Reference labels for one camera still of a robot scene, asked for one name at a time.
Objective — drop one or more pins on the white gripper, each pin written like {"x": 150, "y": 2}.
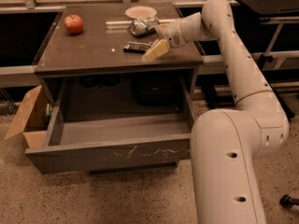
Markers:
{"x": 172, "y": 33}

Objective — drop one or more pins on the black rxbar chocolate wrapper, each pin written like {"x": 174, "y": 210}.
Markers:
{"x": 136, "y": 47}

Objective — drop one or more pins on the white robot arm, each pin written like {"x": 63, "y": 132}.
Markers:
{"x": 225, "y": 142}

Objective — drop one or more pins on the open grey top drawer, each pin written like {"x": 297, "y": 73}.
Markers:
{"x": 104, "y": 128}

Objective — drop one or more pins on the crushed silver soda can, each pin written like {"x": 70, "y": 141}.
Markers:
{"x": 140, "y": 27}

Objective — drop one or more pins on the white paper plate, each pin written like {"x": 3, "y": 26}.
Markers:
{"x": 141, "y": 12}

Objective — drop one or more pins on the black bag under cabinet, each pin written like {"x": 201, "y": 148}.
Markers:
{"x": 156, "y": 88}

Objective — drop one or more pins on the red apple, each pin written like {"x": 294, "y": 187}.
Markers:
{"x": 73, "y": 24}

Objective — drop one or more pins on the black side table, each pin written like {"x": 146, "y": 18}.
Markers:
{"x": 270, "y": 31}

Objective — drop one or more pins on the open cardboard box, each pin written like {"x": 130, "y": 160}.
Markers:
{"x": 30, "y": 119}

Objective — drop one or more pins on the black caster wheel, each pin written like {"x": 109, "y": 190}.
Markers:
{"x": 288, "y": 202}

